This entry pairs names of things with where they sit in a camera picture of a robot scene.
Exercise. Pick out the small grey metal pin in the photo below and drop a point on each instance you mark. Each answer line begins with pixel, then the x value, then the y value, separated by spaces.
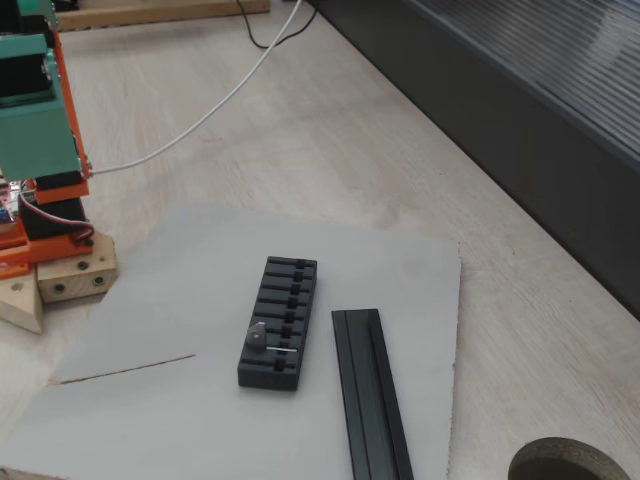
pixel 255 336

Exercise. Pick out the black slotted holder block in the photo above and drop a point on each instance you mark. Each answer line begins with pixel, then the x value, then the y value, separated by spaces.
pixel 270 375

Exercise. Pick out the orange and teal robot arm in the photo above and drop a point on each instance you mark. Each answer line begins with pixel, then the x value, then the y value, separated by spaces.
pixel 30 125

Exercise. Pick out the grey-topped wooden board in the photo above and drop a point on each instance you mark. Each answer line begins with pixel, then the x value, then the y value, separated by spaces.
pixel 175 280

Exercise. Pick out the black aluminium profile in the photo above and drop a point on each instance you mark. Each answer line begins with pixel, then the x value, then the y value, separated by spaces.
pixel 372 400

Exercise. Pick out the wooden base block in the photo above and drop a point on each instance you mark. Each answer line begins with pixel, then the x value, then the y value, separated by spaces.
pixel 75 277

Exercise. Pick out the wooden plank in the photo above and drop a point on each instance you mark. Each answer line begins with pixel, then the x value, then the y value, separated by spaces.
pixel 150 12

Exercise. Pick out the red controller board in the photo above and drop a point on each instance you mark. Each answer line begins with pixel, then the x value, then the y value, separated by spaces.
pixel 5 200

